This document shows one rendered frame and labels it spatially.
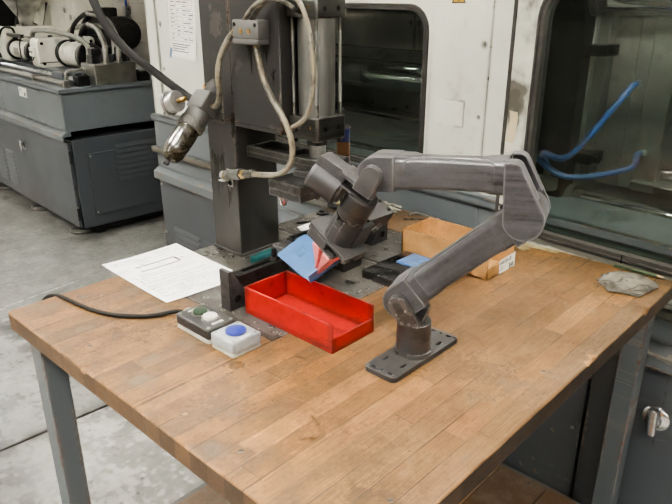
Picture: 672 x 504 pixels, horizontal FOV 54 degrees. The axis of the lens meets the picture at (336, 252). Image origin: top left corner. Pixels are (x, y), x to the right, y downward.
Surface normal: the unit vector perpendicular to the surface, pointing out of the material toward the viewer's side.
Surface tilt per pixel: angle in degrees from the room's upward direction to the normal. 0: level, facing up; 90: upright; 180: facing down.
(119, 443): 0
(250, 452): 0
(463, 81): 90
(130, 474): 0
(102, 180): 90
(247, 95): 90
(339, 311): 90
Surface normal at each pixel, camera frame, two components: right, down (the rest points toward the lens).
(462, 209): -0.73, 0.25
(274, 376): 0.00, -0.93
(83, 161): 0.69, 0.27
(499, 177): -0.39, 0.29
